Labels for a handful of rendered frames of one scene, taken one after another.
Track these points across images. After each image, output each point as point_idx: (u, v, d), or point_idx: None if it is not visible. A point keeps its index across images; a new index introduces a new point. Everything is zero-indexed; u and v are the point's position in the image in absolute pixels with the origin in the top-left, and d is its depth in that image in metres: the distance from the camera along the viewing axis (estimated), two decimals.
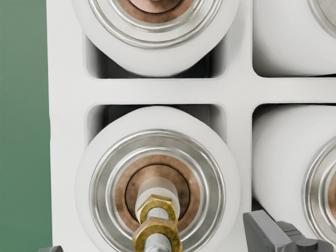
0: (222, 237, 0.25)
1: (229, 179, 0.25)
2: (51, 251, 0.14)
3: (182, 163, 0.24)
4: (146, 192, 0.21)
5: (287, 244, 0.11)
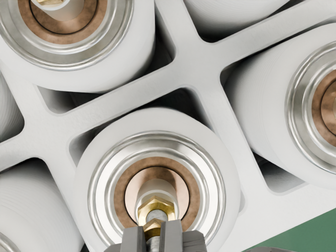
0: (170, 118, 0.24)
1: (111, 138, 0.24)
2: (138, 230, 0.15)
3: (115, 191, 0.24)
4: None
5: None
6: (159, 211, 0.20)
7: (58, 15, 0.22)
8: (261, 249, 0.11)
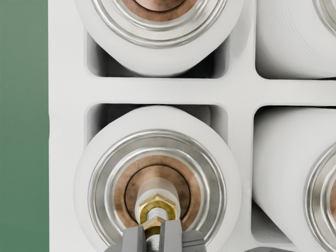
0: (222, 240, 0.25)
1: (230, 182, 0.24)
2: (138, 230, 0.15)
3: (183, 164, 0.24)
4: (147, 193, 0.21)
5: None
6: (147, 221, 0.20)
7: None
8: (261, 249, 0.11)
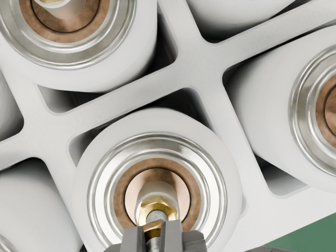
0: (171, 119, 0.24)
1: (112, 139, 0.24)
2: (138, 230, 0.15)
3: (115, 192, 0.24)
4: None
5: None
6: (162, 213, 0.20)
7: (60, 13, 0.21)
8: (261, 249, 0.11)
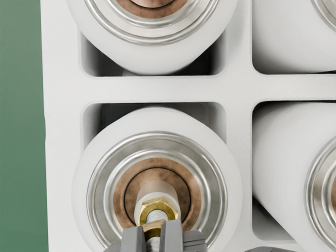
0: (77, 183, 0.24)
1: (95, 243, 0.24)
2: (138, 230, 0.15)
3: None
4: None
5: None
6: (146, 221, 0.20)
7: None
8: (262, 249, 0.11)
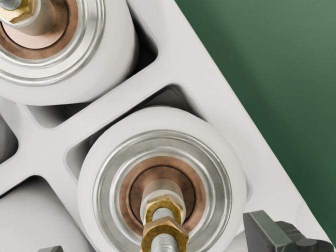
0: None
1: None
2: (51, 251, 0.14)
3: None
4: None
5: (287, 244, 0.11)
6: None
7: None
8: None
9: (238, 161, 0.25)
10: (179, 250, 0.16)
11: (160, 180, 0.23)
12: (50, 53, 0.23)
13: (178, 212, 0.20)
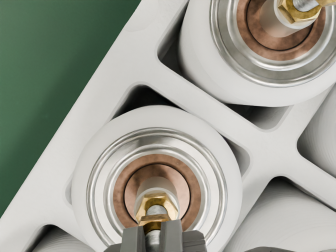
0: None
1: None
2: (138, 230, 0.15)
3: None
4: None
5: None
6: None
7: None
8: (261, 249, 0.11)
9: (101, 130, 0.24)
10: None
11: None
12: None
13: None
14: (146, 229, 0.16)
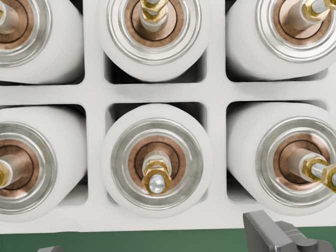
0: None
1: None
2: (51, 251, 0.14)
3: None
4: None
5: (287, 244, 0.11)
6: None
7: None
8: None
9: (203, 129, 0.36)
10: (156, 172, 0.28)
11: (153, 151, 0.35)
12: (275, 157, 0.36)
13: (150, 163, 0.32)
14: (166, 181, 0.28)
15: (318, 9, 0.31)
